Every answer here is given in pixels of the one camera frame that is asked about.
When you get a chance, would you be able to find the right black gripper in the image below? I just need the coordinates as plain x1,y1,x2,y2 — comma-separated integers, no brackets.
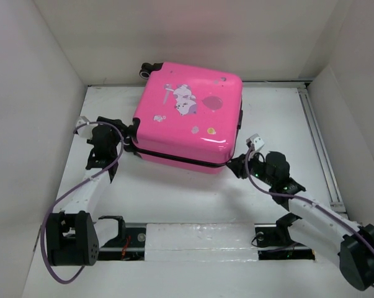
226,149,275,187

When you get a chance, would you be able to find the pink hard-shell suitcase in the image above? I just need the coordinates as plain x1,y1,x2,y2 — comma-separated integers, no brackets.
129,61,243,174

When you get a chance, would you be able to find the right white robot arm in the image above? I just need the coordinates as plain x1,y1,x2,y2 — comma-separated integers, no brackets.
227,150,374,291

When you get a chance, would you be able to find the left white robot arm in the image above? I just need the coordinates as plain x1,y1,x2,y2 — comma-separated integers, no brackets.
45,117,131,266

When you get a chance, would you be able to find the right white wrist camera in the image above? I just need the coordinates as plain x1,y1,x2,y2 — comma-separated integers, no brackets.
246,133,265,152

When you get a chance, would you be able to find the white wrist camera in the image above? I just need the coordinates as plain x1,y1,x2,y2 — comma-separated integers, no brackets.
73,116,94,140
246,133,265,152

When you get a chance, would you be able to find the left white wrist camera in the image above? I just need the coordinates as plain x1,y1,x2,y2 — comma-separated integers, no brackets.
73,116,94,140

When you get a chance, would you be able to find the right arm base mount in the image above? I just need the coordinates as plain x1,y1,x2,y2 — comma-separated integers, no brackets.
251,224,316,261

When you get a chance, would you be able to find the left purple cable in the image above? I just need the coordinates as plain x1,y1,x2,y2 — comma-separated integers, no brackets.
40,120,125,285

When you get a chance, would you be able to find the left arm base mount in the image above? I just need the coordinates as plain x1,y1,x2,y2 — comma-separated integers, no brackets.
98,225,146,261

